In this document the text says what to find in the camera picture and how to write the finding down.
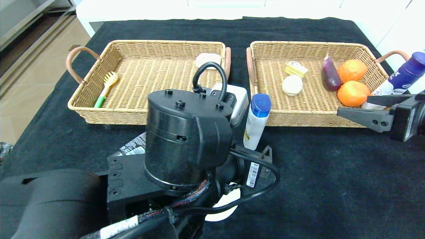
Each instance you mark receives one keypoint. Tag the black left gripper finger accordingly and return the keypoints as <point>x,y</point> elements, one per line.
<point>269,156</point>

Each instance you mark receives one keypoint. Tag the black tablecloth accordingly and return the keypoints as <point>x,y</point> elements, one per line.
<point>332,199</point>

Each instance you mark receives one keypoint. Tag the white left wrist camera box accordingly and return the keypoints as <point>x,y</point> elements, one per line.
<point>240,106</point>

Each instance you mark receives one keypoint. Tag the smooth orange fruit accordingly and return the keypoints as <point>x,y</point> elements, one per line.
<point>353,94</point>

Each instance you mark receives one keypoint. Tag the wicker basket with toy food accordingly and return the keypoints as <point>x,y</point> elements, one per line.
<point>282,109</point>

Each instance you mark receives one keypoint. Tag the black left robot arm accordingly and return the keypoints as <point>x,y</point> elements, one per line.
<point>186,139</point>

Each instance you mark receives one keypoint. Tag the yellow green dish brush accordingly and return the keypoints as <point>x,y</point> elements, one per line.
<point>111,79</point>

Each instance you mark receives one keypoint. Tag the black cosmetic tube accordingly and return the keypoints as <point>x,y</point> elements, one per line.
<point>132,147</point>

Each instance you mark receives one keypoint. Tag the purple toy eggplant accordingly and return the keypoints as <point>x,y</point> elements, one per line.
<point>330,79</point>

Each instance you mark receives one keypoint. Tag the white bottle with blue cap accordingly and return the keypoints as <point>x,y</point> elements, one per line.
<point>255,126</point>

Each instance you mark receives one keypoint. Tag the wicker basket with dish brush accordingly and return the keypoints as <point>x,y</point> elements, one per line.
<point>139,73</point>

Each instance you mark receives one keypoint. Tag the rough orange fruit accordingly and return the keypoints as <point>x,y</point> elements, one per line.
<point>352,70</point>

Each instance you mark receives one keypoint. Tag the white soap bar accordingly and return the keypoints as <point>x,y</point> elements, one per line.
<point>207,57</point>

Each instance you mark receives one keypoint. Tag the grey metal shelf unit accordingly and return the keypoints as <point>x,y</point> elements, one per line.
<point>20,20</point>

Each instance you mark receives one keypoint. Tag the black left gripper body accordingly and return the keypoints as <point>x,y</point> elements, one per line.
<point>254,174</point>

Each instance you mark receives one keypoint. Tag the white bottle with purple cap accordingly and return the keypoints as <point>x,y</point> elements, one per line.
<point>405,73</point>

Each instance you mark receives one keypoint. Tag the white round container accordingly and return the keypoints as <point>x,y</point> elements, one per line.
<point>219,215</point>

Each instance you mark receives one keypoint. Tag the grey mottled object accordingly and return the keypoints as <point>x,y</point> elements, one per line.
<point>5,151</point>

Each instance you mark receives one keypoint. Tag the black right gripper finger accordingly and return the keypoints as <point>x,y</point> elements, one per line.
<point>368,118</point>
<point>391,99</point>

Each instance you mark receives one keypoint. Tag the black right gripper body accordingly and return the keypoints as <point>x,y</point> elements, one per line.
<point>405,122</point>

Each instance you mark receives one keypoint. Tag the cream toy bun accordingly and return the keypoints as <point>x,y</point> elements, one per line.
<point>293,85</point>

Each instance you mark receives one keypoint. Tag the yellow toy cake slice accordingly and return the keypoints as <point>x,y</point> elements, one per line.
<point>295,69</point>

